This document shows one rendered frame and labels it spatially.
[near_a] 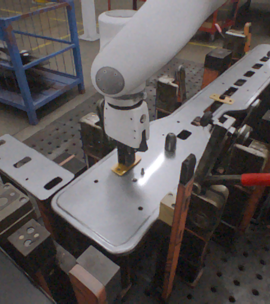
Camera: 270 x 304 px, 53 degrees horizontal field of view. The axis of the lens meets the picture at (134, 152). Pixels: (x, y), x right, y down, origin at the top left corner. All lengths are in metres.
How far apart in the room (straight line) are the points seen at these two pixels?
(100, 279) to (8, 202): 0.32
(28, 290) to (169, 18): 0.45
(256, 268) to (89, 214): 0.54
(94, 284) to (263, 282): 0.67
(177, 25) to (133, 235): 0.37
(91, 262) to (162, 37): 0.30
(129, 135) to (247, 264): 0.54
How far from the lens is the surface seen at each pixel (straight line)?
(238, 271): 0.89
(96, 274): 0.29
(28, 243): 0.48
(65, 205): 0.60
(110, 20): 0.48
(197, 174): 0.53
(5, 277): 0.51
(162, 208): 0.52
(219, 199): 0.56
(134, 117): 0.54
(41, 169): 0.70
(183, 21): 0.43
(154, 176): 0.65
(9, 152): 0.78
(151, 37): 0.40
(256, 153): 0.66
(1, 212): 0.55
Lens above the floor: 1.45
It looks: 40 degrees down
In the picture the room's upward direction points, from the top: straight up
